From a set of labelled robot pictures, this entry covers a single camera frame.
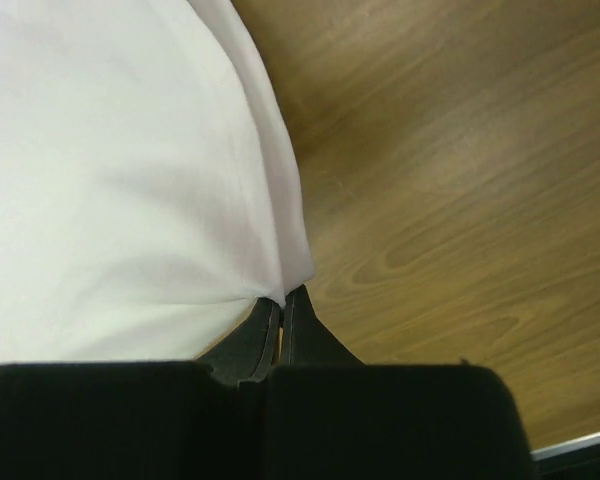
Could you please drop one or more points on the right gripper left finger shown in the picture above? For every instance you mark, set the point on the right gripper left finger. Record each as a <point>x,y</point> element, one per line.
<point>250,350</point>

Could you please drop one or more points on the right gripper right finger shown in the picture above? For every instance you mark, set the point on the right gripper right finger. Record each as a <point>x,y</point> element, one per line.
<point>305,339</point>

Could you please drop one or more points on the white floral t shirt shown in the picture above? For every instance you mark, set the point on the white floral t shirt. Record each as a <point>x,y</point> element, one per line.
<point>149,192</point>

